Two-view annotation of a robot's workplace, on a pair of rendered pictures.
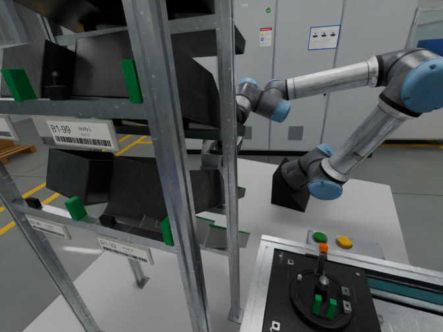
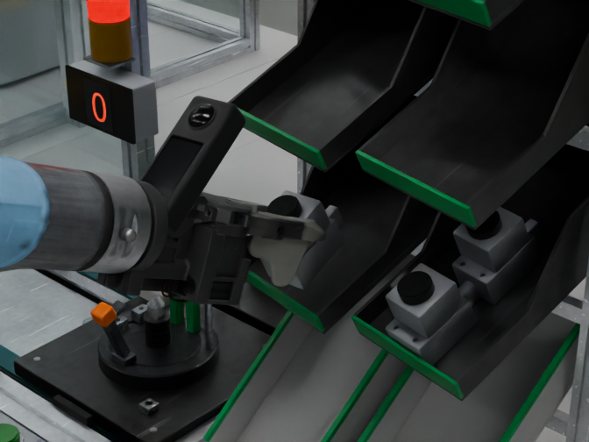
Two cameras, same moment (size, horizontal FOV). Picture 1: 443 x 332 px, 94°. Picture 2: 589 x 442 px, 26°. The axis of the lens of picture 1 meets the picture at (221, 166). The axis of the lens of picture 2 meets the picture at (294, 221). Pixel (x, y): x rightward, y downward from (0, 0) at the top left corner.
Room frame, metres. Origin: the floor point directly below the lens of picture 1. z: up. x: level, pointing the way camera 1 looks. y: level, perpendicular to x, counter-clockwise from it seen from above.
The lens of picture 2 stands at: (1.40, 0.38, 1.81)
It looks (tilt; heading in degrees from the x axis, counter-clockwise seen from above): 28 degrees down; 201
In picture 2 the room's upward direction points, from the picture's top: straight up
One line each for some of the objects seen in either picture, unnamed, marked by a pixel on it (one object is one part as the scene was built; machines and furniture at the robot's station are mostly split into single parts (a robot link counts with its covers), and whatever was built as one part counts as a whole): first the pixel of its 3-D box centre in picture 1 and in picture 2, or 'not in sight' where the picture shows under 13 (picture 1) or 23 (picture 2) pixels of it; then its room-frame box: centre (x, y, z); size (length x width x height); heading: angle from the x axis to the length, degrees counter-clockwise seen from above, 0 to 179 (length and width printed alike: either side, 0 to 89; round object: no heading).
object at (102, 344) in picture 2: (320, 296); (158, 348); (0.30, -0.22, 0.98); 0.14 x 0.14 x 0.02
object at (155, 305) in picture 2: (324, 280); (155, 306); (0.30, -0.22, 1.04); 0.02 x 0.02 x 0.03
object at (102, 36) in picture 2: not in sight; (110, 36); (0.12, -0.35, 1.28); 0.05 x 0.05 x 0.05
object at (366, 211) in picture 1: (287, 201); not in sight; (0.85, -0.32, 0.84); 0.90 x 0.70 x 0.03; 59
